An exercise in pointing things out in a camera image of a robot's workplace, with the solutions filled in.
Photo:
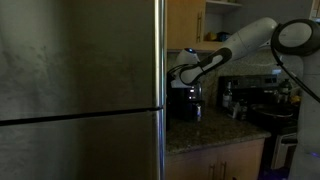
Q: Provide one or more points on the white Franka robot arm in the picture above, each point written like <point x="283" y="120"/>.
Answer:
<point x="253" y="36"/>

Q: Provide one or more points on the clear glass bottle blue cap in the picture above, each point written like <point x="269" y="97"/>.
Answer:
<point x="227" y="96"/>

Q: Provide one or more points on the black countertop appliance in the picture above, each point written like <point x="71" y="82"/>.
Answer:
<point x="183" y="103"/>

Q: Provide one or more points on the wooden upper cabinet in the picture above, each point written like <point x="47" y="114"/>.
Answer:
<point x="183" y="23"/>

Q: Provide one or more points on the wooden cabinet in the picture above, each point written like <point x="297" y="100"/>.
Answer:
<point x="216" y="160"/>
<point x="183" y="23"/>

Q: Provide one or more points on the yellow object on shelf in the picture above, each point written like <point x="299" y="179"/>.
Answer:
<point x="210" y="36"/>

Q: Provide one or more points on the stainless steel refrigerator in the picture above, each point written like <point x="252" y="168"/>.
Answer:
<point x="80" y="90"/>

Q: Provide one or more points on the small boxes and jars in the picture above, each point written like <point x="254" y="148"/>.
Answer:
<point x="239" y="110"/>

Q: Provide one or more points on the blue object on shelf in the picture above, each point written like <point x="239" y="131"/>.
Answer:
<point x="223" y="36"/>

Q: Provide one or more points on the wooden lower cabinet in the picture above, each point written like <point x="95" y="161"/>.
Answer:
<point x="216" y="160"/>

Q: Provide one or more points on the black frying pan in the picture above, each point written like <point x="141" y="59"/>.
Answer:
<point x="271" y="111"/>

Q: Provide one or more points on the black stove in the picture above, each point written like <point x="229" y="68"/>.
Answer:
<point x="266" y="133"/>

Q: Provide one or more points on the dark lidded jar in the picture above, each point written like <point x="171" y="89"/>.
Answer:
<point x="285" y="91"/>

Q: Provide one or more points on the yellow object by stove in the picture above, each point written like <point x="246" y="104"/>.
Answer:
<point x="295" y="100"/>

